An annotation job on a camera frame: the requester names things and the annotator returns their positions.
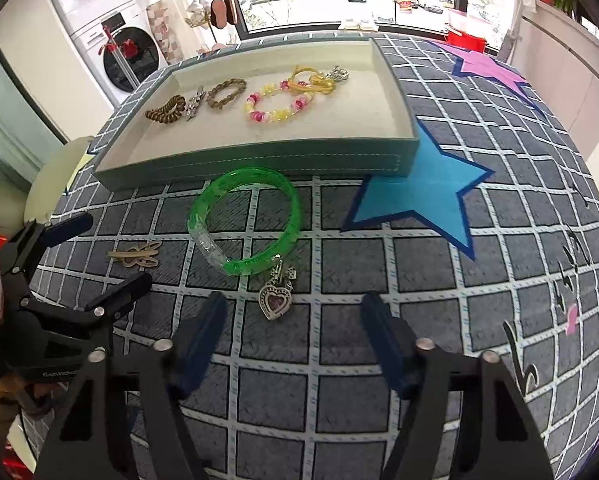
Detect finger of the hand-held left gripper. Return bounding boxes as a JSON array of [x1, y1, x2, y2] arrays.
[[77, 272, 154, 333], [10, 212, 94, 273]]

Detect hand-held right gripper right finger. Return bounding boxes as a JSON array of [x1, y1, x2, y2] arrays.
[[361, 291, 555, 480]]

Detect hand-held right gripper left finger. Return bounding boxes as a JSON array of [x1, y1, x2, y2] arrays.
[[34, 291, 229, 480]]

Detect gold bunny hair clip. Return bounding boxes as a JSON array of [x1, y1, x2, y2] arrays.
[[107, 241, 163, 267]]

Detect silver heart pendant charm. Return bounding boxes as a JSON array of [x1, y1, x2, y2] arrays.
[[258, 259, 298, 321]]

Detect green plastic bangle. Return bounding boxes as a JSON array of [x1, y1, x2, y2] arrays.
[[188, 166, 301, 277]]

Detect silver rhinestone hair clip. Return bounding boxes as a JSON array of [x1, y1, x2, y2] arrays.
[[186, 86, 206, 122]]

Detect brown braided bracelet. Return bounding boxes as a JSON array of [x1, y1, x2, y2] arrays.
[[206, 78, 247, 110]]

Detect teal jewelry tray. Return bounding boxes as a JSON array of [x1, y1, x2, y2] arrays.
[[94, 36, 421, 192]]

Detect pink yellow bead bracelet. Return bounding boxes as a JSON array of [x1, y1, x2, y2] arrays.
[[244, 81, 311, 126]]

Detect yellow hair tie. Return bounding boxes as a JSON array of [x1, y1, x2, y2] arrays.
[[287, 64, 336, 96]]

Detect grey checked star tablecloth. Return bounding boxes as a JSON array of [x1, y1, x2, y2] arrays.
[[22, 30, 599, 480]]

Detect ribbed glass door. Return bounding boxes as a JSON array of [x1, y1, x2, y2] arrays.
[[0, 40, 70, 176]]

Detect white washing machine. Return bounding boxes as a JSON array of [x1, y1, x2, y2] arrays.
[[67, 2, 168, 106]]

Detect checkered board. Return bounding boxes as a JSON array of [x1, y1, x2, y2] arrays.
[[146, 1, 185, 66]]

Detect white cabinet counter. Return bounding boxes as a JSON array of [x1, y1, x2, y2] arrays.
[[499, 0, 599, 206]]

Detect red plastic basin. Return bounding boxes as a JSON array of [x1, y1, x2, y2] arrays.
[[446, 9, 487, 53]]

